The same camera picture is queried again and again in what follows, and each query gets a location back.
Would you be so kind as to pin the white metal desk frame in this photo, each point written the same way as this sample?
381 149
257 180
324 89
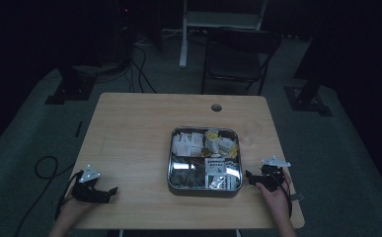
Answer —
187 39

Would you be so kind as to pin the black folding chair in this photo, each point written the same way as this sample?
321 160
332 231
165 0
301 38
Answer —
238 59

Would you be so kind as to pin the pile of white sachets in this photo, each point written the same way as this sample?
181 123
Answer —
188 143

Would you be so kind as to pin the small black floor strip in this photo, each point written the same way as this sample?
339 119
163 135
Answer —
78 129

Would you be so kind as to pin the clear glass cup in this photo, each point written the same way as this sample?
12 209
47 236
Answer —
251 131

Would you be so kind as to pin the person's right hand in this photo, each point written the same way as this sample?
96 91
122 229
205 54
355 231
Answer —
277 200

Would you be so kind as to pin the pile of dark mesh tea bags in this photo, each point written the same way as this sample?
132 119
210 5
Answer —
187 174

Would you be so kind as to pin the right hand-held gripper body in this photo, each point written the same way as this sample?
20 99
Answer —
272 174

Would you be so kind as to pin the person's left hand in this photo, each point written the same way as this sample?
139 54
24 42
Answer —
75 209

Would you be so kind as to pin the black equipment tower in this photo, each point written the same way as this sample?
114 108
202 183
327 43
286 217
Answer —
124 33

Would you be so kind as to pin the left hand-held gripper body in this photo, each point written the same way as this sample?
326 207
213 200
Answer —
88 184

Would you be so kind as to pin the clear lid with brass knob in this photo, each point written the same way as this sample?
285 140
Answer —
206 152

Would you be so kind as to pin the grey tape piece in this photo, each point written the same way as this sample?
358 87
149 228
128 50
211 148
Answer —
297 197

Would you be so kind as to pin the black stand base plate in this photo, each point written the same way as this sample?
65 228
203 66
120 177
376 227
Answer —
307 102
70 89

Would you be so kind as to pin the row of black-and-white packets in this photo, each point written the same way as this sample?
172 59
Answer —
221 173

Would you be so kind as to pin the pile of yellow-tagged tea bags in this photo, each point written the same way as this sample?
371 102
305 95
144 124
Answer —
221 143

